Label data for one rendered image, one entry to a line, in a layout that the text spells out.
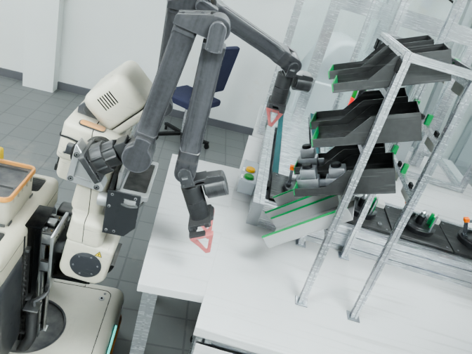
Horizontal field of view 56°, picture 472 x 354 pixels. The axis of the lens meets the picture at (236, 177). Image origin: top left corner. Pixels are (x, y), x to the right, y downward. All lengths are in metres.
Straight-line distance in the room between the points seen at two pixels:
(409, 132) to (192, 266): 0.76
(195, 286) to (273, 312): 0.25
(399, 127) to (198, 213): 0.58
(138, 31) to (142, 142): 3.66
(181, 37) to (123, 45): 3.75
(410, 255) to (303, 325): 0.62
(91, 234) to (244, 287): 0.52
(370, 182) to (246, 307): 0.51
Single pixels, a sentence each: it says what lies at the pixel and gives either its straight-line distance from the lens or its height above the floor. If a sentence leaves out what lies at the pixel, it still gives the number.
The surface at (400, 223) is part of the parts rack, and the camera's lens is 1.32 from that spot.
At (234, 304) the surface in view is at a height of 0.86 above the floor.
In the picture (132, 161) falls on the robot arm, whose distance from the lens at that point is 1.18.
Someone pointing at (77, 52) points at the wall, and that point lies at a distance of 4.96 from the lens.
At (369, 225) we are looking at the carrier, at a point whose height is 0.97.
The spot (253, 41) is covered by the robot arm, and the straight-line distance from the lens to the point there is 1.50.
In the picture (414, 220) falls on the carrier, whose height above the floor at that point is 0.99.
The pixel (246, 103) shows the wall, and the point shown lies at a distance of 4.86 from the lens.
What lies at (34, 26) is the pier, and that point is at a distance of 4.88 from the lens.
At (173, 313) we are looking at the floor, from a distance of 2.51.
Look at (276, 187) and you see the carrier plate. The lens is 1.82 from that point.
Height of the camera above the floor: 1.77
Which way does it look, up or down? 27 degrees down
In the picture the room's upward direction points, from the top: 16 degrees clockwise
